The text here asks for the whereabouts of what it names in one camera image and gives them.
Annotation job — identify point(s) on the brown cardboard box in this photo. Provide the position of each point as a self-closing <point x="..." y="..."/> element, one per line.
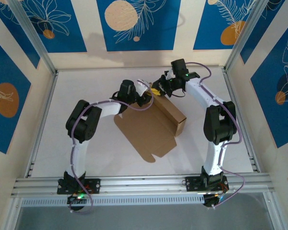
<point x="148" y="129"/>

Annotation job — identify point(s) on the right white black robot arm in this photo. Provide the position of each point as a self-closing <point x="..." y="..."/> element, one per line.
<point x="218" y="124"/>

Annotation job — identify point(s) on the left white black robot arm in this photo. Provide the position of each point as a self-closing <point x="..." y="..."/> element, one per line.
<point x="84" y="122"/>

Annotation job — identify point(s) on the left black controller board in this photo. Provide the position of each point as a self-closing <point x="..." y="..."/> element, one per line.
<point x="76" y="198"/>

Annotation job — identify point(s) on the black controller board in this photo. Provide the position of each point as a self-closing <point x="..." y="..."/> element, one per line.
<point x="212" y="200"/>
<point x="76" y="198"/>

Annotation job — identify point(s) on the right black controller board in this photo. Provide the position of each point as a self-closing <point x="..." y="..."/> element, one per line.
<point x="212" y="200"/>

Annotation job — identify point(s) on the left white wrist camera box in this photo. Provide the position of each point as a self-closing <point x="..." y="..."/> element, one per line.
<point x="141" y="87"/>

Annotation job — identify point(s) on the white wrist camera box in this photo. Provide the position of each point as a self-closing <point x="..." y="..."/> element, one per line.
<point x="141" y="87"/>
<point x="169" y="73"/>

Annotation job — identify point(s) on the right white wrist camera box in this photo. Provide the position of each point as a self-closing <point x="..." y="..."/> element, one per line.
<point x="169" y="73"/>

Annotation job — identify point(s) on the right aluminium table rail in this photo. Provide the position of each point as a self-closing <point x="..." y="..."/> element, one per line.
<point x="231" y="88"/>

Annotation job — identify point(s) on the aluminium table rail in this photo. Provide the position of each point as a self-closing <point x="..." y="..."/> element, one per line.
<point x="231" y="88"/>
<point x="50" y="95"/>

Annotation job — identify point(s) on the left aluminium table rail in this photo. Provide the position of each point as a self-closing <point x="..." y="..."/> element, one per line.
<point x="50" y="95"/>

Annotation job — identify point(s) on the wide aluminium mounting rail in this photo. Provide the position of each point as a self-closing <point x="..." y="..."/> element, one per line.
<point x="146" y="184"/>

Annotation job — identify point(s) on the right aluminium frame post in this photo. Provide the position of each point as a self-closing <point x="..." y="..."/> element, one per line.
<point x="249" y="31"/>

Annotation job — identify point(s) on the aluminium frame post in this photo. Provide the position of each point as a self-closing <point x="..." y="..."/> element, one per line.
<point x="33" y="38"/>
<point x="249" y="31"/>

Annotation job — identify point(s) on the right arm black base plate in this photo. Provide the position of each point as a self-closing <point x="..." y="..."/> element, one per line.
<point x="192" y="184"/>

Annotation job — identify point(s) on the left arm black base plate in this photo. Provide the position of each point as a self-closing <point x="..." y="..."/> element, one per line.
<point x="93" y="185"/>

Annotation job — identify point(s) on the left aluminium frame post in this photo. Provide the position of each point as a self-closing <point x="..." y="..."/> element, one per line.
<point x="33" y="38"/>

